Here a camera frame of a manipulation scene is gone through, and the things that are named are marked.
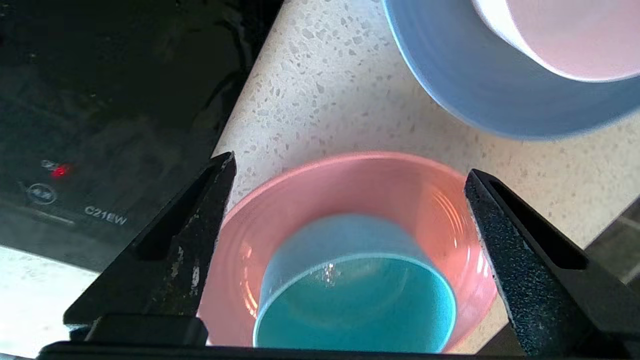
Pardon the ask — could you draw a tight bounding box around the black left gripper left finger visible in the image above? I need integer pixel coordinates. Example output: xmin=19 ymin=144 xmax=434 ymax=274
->
xmin=63 ymin=151 xmax=238 ymax=328

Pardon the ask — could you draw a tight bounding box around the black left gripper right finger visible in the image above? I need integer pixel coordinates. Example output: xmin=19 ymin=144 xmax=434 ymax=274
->
xmin=463 ymin=168 xmax=640 ymax=357

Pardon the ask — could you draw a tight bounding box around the pale pink bowl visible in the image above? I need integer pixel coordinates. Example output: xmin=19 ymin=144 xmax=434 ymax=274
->
xmin=471 ymin=0 xmax=640 ymax=84

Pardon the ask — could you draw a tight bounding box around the pink plate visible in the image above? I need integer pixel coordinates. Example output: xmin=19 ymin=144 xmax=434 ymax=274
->
xmin=197 ymin=151 xmax=499 ymax=354

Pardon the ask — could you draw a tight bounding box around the black induction cooktop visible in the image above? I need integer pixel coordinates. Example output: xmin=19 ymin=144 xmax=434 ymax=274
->
xmin=0 ymin=0 xmax=284 ymax=274

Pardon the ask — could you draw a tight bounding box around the teal bowl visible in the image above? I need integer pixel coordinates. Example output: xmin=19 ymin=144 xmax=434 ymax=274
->
xmin=252 ymin=213 xmax=458 ymax=354

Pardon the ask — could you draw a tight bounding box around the blue grey plate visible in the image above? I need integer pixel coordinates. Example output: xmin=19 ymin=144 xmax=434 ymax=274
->
xmin=382 ymin=0 xmax=640 ymax=141

